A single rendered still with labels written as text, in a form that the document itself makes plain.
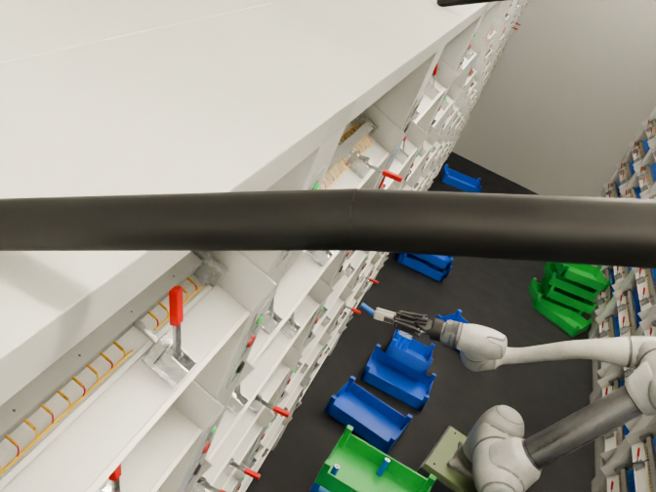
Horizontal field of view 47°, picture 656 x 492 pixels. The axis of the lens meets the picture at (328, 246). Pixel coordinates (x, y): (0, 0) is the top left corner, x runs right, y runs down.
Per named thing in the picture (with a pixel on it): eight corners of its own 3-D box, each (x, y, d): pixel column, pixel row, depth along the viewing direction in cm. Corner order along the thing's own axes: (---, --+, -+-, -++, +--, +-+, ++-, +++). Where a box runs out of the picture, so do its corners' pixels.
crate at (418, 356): (389, 339, 367) (397, 325, 365) (428, 358, 365) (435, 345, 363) (384, 353, 337) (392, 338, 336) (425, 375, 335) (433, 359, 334)
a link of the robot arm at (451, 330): (460, 330, 247) (442, 325, 249) (455, 353, 251) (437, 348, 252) (464, 317, 255) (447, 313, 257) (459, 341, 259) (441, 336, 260)
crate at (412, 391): (429, 387, 345) (436, 374, 342) (421, 411, 328) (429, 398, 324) (370, 355, 349) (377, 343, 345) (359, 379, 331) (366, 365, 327)
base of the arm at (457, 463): (504, 465, 284) (511, 454, 282) (491, 496, 265) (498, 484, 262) (462, 436, 289) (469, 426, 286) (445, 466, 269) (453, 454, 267)
